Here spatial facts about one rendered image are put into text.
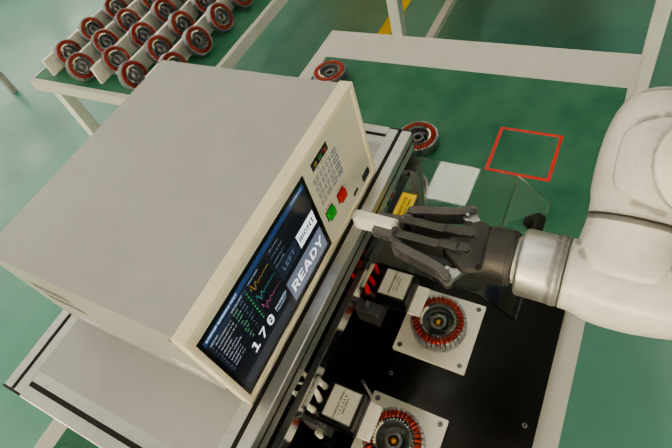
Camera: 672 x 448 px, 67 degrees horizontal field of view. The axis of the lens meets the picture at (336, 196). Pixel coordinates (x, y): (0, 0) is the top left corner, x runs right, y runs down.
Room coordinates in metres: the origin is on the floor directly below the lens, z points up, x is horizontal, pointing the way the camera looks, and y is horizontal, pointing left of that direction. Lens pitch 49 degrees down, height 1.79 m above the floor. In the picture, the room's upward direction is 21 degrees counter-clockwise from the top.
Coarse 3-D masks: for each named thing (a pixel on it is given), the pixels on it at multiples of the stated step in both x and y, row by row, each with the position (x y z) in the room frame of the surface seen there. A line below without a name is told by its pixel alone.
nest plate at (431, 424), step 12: (384, 396) 0.35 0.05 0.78; (408, 408) 0.32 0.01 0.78; (420, 420) 0.29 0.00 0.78; (432, 420) 0.28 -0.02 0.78; (444, 420) 0.27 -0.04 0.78; (432, 432) 0.26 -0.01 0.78; (444, 432) 0.25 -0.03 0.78; (360, 444) 0.29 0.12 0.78; (408, 444) 0.26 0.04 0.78; (432, 444) 0.24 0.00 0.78
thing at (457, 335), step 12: (432, 300) 0.49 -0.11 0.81; (444, 300) 0.48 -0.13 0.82; (432, 312) 0.47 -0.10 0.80; (444, 312) 0.46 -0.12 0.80; (456, 312) 0.44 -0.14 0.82; (420, 324) 0.45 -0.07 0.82; (432, 324) 0.44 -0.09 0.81; (444, 324) 0.43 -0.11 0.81; (456, 324) 0.42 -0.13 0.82; (420, 336) 0.42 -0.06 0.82; (432, 336) 0.42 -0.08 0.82; (444, 336) 0.41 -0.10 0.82; (456, 336) 0.40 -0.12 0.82; (432, 348) 0.40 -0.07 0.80; (444, 348) 0.39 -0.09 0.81
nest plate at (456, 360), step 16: (464, 304) 0.47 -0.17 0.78; (448, 320) 0.45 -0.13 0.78; (480, 320) 0.43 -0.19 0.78; (400, 336) 0.46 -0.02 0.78; (416, 352) 0.41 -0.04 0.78; (432, 352) 0.40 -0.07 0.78; (448, 352) 0.39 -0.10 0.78; (464, 352) 0.38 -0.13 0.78; (448, 368) 0.36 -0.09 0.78; (464, 368) 0.35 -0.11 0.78
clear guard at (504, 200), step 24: (408, 168) 0.63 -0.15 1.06; (432, 168) 0.61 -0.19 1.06; (456, 168) 0.59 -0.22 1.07; (408, 192) 0.58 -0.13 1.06; (432, 192) 0.56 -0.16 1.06; (456, 192) 0.54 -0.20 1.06; (480, 192) 0.52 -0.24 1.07; (504, 192) 0.51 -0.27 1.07; (528, 192) 0.50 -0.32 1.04; (480, 216) 0.48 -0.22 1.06; (504, 216) 0.46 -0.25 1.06; (384, 240) 0.50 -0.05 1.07; (384, 264) 0.46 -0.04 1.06; (408, 264) 0.44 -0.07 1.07; (480, 288) 0.36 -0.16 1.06; (504, 288) 0.36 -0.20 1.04; (504, 312) 0.32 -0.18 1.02
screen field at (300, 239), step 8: (312, 216) 0.48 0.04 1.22; (304, 224) 0.46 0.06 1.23; (312, 224) 0.47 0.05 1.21; (304, 232) 0.46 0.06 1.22; (296, 240) 0.44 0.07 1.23; (304, 240) 0.45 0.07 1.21; (296, 248) 0.44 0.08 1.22; (288, 256) 0.42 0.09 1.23; (296, 256) 0.43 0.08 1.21; (280, 264) 0.41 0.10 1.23; (288, 264) 0.42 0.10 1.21; (280, 272) 0.40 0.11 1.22
